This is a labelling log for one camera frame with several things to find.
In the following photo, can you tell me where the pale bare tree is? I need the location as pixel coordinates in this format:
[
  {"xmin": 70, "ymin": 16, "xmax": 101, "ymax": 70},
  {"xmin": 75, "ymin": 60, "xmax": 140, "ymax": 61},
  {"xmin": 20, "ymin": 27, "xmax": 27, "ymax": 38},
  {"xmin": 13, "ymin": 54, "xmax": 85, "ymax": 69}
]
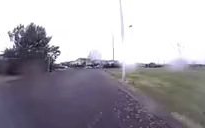
[{"xmin": 87, "ymin": 49, "xmax": 103, "ymax": 62}]

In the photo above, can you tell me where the large dark green tree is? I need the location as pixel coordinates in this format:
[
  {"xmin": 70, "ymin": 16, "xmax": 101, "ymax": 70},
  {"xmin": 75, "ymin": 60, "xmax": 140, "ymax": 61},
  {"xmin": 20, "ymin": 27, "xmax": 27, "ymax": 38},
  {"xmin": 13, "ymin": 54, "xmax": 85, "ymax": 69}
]
[{"xmin": 3, "ymin": 22, "xmax": 62, "ymax": 73}]

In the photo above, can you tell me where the grey kerb strip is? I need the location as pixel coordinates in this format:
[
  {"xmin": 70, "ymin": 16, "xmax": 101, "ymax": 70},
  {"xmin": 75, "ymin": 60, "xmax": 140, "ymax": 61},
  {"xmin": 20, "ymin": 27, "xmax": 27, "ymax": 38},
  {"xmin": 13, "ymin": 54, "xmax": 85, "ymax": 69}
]
[{"xmin": 103, "ymin": 70, "xmax": 204, "ymax": 128}]

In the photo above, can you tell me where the row of distant buildings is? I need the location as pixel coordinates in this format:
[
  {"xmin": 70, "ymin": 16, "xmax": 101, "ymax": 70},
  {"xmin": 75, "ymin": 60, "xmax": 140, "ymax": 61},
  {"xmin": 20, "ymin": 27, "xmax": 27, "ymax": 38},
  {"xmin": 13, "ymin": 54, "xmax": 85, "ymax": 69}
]
[{"xmin": 54, "ymin": 57, "xmax": 123, "ymax": 70}]

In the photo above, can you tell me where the green grass field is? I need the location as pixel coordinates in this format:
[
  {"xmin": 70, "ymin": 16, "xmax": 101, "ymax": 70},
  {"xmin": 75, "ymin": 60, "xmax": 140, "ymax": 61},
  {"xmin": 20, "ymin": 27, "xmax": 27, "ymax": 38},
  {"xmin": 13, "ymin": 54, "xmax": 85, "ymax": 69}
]
[{"xmin": 104, "ymin": 66, "xmax": 205, "ymax": 128}]

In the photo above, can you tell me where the dark asphalt path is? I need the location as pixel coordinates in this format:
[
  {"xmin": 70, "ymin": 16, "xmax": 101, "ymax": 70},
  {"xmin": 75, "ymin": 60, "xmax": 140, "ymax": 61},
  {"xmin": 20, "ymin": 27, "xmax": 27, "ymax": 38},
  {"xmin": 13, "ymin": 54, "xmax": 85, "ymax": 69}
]
[{"xmin": 0, "ymin": 68, "xmax": 184, "ymax": 128}]

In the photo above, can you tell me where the thin distant pole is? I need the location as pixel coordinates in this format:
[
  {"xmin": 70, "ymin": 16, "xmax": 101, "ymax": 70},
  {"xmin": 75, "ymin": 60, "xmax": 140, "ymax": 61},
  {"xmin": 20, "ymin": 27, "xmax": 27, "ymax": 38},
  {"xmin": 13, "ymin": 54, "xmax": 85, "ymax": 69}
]
[{"xmin": 111, "ymin": 31, "xmax": 116, "ymax": 63}]

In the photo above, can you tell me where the tall pale lamp pole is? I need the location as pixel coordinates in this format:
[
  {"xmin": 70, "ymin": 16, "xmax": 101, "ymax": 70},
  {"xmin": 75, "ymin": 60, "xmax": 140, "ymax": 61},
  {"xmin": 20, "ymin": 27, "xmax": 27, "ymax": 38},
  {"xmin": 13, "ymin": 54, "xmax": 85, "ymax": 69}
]
[{"xmin": 118, "ymin": 0, "xmax": 127, "ymax": 83}]

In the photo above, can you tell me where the dark fence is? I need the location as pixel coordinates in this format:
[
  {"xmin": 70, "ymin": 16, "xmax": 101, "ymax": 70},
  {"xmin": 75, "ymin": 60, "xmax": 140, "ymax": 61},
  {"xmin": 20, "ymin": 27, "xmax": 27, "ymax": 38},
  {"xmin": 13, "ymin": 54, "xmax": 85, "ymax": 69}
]
[{"xmin": 0, "ymin": 57, "xmax": 53, "ymax": 76}]

